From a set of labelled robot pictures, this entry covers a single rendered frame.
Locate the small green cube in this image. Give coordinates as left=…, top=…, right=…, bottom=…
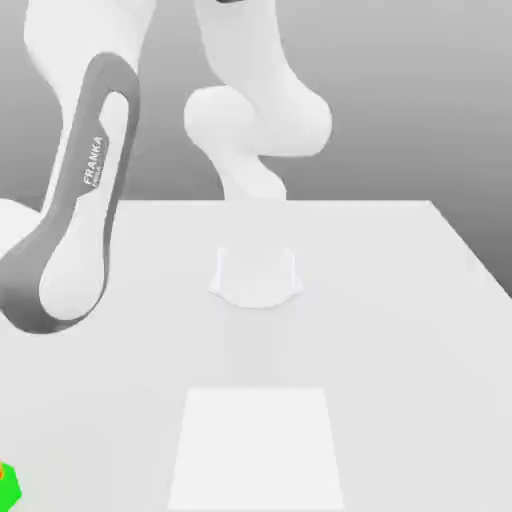
left=0, top=462, right=23, bottom=512

